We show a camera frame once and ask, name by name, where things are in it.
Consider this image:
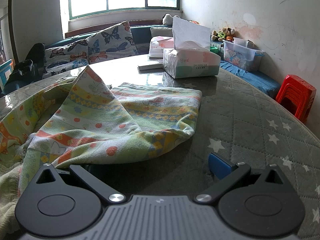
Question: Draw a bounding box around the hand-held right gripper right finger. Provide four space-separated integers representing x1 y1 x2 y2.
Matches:
195 152 287 203

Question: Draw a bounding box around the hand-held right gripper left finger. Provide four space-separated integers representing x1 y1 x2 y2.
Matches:
36 163 126 204

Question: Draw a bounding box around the pastel patterned child's jacket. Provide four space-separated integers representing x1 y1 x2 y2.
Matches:
0 64 202 233

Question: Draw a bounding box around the blue bench cushion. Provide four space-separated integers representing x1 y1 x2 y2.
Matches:
220 60 282 99

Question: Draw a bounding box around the red box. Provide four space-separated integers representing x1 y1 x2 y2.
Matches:
276 74 317 123

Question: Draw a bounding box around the open white green tissue pack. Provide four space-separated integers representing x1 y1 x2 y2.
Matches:
163 17 221 78

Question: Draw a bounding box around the clear plastic storage box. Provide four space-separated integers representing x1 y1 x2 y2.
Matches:
223 37 265 72

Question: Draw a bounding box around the black jacket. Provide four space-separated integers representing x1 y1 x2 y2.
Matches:
0 43 47 95

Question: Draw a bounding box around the flat white box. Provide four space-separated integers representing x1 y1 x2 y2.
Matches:
138 63 164 72

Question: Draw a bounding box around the brown plush monkey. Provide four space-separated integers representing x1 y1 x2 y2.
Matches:
222 27 236 42

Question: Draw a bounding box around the pink white tissue pack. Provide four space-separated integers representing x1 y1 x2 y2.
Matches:
149 36 174 57

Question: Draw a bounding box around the large butterfly print pillow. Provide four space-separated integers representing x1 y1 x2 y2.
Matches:
87 21 139 64

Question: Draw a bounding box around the grey pillow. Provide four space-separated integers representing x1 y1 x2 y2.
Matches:
150 27 173 38

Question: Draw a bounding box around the panda plush toy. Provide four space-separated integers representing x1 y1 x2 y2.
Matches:
162 14 179 27

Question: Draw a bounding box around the wooden bench rail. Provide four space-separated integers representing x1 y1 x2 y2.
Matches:
64 19 163 38

